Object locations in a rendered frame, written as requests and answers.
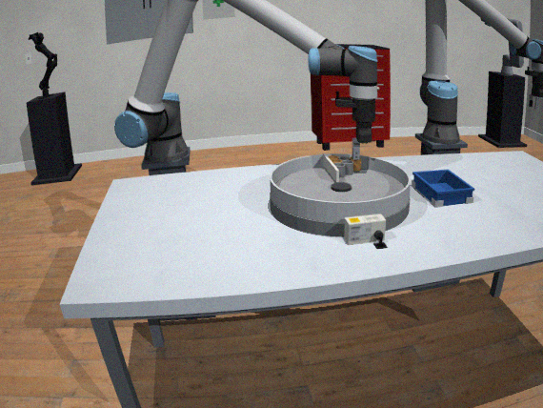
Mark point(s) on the grey turntable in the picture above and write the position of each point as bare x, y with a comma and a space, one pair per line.
305, 187

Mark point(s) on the white green sign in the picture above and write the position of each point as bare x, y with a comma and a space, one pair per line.
210, 12

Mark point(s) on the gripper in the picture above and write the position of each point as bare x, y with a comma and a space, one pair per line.
539, 81
363, 119

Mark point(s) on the white table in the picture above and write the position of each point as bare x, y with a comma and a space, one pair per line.
212, 246

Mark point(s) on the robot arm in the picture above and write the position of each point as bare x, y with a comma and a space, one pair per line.
437, 42
280, 21

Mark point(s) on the red tool cabinet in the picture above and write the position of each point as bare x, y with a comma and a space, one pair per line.
327, 119

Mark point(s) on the black box pedestal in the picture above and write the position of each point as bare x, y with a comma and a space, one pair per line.
505, 110
51, 140

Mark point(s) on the grey wall board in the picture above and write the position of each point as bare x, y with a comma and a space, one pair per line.
123, 21

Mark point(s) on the white control box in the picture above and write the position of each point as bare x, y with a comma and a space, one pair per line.
361, 229

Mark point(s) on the steel bushing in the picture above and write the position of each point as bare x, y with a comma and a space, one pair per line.
345, 168

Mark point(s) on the grey corner guide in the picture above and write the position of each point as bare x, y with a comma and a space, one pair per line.
440, 203
471, 200

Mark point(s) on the blue crate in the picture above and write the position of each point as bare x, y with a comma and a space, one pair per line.
441, 185

